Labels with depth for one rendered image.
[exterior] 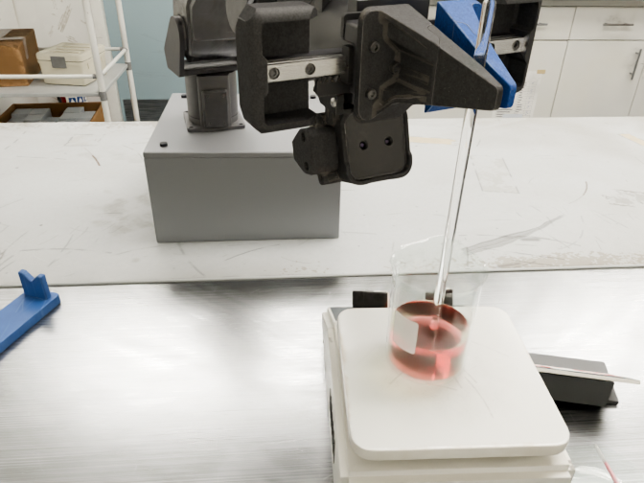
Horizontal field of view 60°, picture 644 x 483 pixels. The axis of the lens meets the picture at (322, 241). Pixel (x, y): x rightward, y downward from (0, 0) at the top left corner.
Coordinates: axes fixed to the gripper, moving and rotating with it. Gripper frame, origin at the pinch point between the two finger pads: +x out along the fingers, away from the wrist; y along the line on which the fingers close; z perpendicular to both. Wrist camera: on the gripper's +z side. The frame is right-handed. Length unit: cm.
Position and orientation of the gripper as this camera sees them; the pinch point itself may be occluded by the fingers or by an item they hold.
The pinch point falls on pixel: (456, 78)
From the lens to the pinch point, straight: 29.7
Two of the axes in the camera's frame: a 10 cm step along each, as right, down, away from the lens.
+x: 4.5, 4.8, -7.5
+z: -0.2, 8.5, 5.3
